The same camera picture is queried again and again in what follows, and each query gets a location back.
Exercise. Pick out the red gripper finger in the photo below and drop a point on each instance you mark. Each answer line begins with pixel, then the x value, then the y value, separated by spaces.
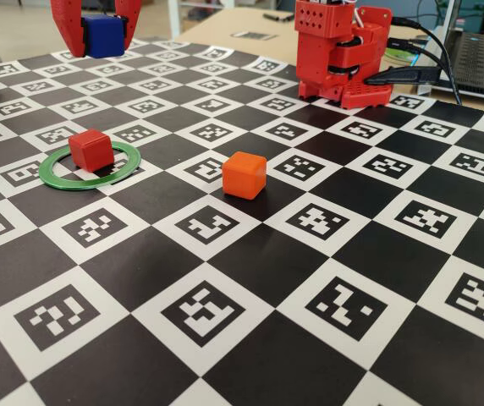
pixel 68 25
pixel 130 12

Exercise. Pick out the blue cube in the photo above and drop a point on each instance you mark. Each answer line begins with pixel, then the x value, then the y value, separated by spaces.
pixel 103 37

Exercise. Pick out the red cube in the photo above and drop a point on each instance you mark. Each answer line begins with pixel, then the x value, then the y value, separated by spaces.
pixel 91 150

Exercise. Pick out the orange cube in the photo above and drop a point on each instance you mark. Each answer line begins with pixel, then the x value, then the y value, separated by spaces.
pixel 244 175

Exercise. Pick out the red robot arm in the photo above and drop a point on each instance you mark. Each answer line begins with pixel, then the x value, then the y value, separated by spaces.
pixel 322 55

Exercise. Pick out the white table leg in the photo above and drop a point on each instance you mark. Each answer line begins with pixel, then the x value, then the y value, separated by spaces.
pixel 174 19

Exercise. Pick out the black pen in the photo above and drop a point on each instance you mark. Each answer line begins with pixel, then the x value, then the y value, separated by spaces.
pixel 278 17

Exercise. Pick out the black white marker checkerboard mat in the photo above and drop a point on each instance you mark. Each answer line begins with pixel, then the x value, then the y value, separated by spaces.
pixel 267 275

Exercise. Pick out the black laptop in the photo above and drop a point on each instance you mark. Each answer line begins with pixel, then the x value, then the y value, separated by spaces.
pixel 479 59

